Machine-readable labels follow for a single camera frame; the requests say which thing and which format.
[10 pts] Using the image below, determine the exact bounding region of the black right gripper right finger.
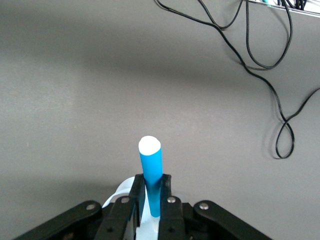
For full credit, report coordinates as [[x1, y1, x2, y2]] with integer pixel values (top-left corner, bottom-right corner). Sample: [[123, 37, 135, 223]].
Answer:
[[157, 174, 272, 240]]

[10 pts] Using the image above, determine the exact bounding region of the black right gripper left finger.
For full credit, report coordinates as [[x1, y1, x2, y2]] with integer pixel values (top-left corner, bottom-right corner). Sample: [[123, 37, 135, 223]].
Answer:
[[13, 174, 146, 240]]

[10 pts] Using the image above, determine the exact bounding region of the blue marker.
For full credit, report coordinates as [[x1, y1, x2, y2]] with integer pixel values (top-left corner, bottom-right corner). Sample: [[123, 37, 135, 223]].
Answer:
[[138, 135, 165, 219]]

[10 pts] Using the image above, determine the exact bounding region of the long looped black cable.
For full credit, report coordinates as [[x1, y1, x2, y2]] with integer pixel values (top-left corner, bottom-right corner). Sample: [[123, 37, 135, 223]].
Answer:
[[154, 0, 320, 160]]

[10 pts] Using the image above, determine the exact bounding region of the black cable narrow bend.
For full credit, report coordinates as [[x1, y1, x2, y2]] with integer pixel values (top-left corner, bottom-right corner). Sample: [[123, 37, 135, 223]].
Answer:
[[244, 0, 293, 71]]

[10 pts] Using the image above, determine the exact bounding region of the black cable wide bend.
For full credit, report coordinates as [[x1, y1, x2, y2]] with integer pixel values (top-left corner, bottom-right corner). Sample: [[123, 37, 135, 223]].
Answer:
[[198, 0, 245, 30]]

